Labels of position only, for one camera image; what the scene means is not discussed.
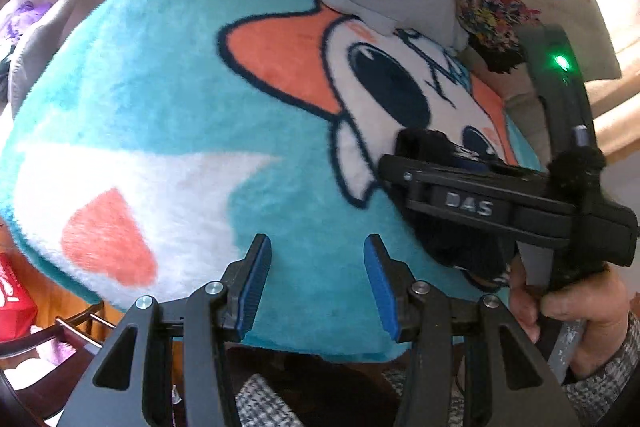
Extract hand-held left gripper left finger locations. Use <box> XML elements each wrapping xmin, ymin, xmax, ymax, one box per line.
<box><xmin>60</xmin><ymin>233</ymin><xmax>273</xmax><ymax>427</ymax></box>

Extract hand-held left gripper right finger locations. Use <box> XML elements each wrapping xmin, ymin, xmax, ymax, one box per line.
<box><xmin>364</xmin><ymin>233</ymin><xmax>569</xmax><ymax>427</ymax></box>

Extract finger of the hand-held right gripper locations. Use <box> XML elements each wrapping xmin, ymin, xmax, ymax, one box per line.
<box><xmin>379</xmin><ymin>153</ymin><xmax>518</xmax><ymax>229</ymax></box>
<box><xmin>396</xmin><ymin>128</ymin><xmax>552</xmax><ymax>184</ymax></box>

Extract dark pants with frog print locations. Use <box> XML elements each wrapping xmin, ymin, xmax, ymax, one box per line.
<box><xmin>397</xmin><ymin>127</ymin><xmax>518</xmax><ymax>295</ymax></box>

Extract person's right forearm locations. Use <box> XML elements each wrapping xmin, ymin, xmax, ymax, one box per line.
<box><xmin>559</xmin><ymin>311</ymin><xmax>640</xmax><ymax>427</ymax></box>

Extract person's right hand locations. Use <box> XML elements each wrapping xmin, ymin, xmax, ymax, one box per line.
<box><xmin>507</xmin><ymin>257</ymin><xmax>632</xmax><ymax>379</ymax></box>

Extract dark wooden chair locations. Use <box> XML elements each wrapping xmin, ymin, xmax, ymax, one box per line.
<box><xmin>0</xmin><ymin>301</ymin><xmax>117</xmax><ymax>424</ymax></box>

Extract turquoise cartoon printed blanket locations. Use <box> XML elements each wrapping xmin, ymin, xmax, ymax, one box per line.
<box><xmin>0</xmin><ymin>0</ymin><xmax>547</xmax><ymax>364</ymax></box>

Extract red bag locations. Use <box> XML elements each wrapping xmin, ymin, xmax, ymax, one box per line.
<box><xmin>0</xmin><ymin>252</ymin><xmax>39</xmax><ymax>343</ymax></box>

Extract pile of purple white clothes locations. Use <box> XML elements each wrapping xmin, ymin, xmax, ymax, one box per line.
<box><xmin>0</xmin><ymin>0</ymin><xmax>82</xmax><ymax>108</ymax></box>

